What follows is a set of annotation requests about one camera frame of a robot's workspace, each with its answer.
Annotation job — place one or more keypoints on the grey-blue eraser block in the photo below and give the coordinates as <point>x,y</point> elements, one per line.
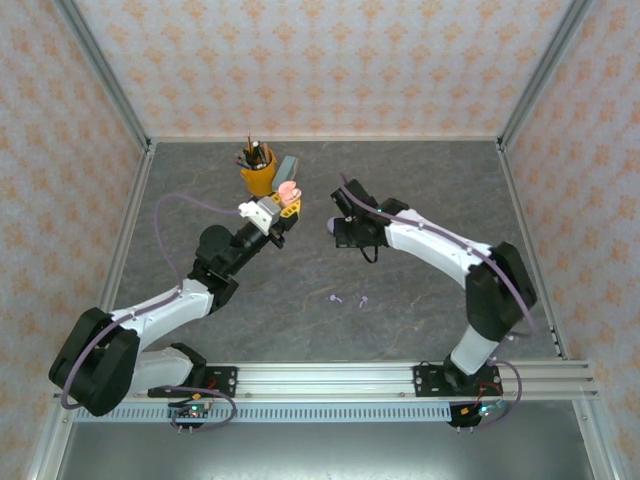
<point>287,169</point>

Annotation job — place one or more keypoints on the beige wooden pencil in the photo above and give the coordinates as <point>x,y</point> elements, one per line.
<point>265,150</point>

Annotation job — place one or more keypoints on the small black rail bracket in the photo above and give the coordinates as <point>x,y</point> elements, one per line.
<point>554,336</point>

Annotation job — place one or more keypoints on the black pen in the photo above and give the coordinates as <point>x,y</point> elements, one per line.
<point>256,150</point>

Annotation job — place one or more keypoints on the aluminium lower frame leg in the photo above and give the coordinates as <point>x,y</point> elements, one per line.
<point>47,450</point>
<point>597,450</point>

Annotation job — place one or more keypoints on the pink earbud charging case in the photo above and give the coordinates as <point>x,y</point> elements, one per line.
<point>289,192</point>

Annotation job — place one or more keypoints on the grey metal panel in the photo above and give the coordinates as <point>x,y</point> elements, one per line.
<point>325,455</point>

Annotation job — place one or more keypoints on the purple earbud charging case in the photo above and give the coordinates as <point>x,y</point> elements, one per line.
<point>330,227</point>

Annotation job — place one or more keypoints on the blue pen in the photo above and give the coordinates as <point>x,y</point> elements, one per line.
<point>241,162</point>

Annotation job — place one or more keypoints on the wide aluminium mounting rail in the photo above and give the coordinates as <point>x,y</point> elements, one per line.
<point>325,380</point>

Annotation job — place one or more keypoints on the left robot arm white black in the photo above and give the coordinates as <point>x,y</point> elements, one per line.
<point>165,307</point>

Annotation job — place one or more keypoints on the aluminium table back rail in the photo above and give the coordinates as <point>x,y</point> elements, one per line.
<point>400,138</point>

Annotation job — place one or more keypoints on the aluminium frame post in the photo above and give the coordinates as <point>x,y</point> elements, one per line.
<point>544,70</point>
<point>103,70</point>

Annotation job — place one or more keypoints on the aluminium table side rail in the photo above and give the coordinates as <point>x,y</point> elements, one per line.
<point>531,250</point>
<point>121,250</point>

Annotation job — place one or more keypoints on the orange pencil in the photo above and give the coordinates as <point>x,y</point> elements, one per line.
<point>248,140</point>

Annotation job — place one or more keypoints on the yellow pencil cup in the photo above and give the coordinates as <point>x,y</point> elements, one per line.
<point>260,180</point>

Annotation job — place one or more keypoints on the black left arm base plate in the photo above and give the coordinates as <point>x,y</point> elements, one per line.
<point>225,382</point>

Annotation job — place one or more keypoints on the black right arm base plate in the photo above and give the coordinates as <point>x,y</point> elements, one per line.
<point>425,382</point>

